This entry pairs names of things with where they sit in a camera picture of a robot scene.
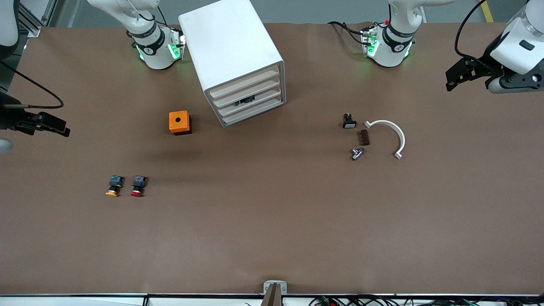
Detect red mushroom push button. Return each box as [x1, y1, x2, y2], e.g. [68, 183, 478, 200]
[130, 175, 148, 198]

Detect white plastic divider rack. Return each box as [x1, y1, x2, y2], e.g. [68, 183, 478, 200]
[215, 84, 283, 120]

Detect yellow mushroom push button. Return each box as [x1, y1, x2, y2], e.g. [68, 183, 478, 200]
[105, 175, 125, 198]

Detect white drawer cabinet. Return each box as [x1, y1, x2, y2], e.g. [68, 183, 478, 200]
[178, 0, 287, 128]

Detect white plastic drawer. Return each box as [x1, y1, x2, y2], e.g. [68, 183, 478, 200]
[219, 94, 285, 127]
[209, 62, 281, 100]
[212, 73, 282, 110]

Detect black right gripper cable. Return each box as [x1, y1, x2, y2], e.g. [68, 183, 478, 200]
[0, 59, 65, 110]

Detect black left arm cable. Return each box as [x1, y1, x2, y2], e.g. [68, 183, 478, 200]
[454, 0, 490, 61]

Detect white curved plastic bracket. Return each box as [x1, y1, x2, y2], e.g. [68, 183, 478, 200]
[364, 120, 406, 160]

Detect aluminium profile frame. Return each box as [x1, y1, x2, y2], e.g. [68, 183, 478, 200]
[17, 0, 58, 38]

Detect orange button enclosure box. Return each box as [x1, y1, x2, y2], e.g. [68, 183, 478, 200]
[169, 110, 192, 136]

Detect black left base cable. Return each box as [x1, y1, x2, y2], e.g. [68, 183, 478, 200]
[327, 20, 367, 45]

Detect black base cable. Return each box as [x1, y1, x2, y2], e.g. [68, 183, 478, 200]
[327, 20, 367, 45]
[125, 0, 168, 26]

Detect black right base cable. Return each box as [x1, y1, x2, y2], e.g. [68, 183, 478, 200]
[125, 0, 168, 26]

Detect tangled cable bundle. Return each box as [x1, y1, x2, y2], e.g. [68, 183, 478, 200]
[309, 295, 544, 306]

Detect grey table edge bracket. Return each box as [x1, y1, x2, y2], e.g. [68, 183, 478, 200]
[263, 280, 288, 306]

